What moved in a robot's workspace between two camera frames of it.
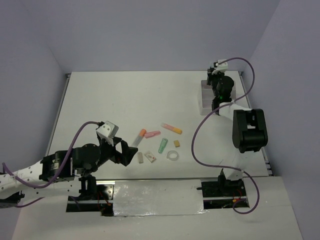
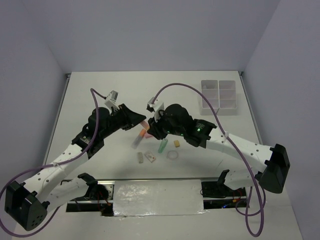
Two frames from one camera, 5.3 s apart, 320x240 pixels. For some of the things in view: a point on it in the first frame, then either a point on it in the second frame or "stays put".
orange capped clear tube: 138,140 stays put
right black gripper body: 214,79 -> 163,127
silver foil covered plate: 157,197 stays put
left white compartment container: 207,95 stays put
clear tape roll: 172,155 stays put
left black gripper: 125,157 -> 130,117
